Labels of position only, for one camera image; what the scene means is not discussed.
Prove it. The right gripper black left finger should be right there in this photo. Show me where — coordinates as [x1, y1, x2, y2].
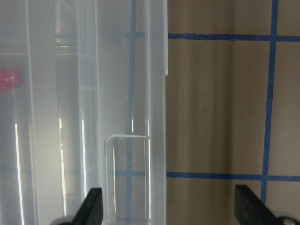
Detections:
[71, 187, 104, 225]

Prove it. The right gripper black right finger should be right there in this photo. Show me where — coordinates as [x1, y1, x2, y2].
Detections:
[234, 185, 276, 225]

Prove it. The clear plastic box lid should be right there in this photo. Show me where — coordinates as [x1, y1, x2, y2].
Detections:
[0, 0, 168, 225]

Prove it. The red block hollow side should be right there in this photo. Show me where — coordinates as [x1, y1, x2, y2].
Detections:
[0, 68, 22, 91]

